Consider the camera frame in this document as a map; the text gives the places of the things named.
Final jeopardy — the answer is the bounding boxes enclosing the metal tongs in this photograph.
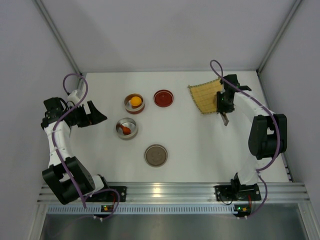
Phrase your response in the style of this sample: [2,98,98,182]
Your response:
[213,94,229,126]

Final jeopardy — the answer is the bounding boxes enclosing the orange chicken drumstick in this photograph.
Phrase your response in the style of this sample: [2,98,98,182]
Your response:
[119,125,131,135]

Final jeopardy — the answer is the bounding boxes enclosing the orange yellow food ball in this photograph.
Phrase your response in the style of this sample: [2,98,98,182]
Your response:
[130,96,143,108]

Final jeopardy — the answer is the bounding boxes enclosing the beige round lid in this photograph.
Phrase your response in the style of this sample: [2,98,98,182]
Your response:
[144,144,168,168]

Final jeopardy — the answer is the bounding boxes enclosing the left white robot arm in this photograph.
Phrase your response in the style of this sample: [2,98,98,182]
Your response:
[41,97,108,205]

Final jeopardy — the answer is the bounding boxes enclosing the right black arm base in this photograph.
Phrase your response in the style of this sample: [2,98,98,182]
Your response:
[214,175,262,205]

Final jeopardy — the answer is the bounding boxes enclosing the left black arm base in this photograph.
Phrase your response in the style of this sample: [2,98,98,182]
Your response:
[98,185,127,203]

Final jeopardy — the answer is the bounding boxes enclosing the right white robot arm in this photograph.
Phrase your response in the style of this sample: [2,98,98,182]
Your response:
[216,74,287,194]

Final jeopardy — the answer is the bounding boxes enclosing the bamboo mat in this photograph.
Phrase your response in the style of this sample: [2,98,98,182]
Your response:
[187,78,222,115]

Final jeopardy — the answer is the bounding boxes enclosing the beige-based steel container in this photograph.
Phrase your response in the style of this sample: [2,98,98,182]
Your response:
[115,117,139,140]

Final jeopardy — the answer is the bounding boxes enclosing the red-based steel container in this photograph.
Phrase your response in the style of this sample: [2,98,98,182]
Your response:
[124,93,145,115]

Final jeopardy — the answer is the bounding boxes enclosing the red round lid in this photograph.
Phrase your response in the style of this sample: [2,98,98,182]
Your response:
[153,89,174,108]

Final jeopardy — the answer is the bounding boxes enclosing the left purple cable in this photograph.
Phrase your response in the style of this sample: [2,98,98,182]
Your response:
[53,73,121,221]

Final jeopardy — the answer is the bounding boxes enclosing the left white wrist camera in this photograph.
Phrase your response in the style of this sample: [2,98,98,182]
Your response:
[67,89,83,105]

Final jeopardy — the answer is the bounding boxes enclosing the aluminium front rail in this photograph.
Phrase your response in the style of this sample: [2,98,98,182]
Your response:
[109,182,310,204]

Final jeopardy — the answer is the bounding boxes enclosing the slotted grey cable duct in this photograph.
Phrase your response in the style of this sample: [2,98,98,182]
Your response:
[47,204,249,215]

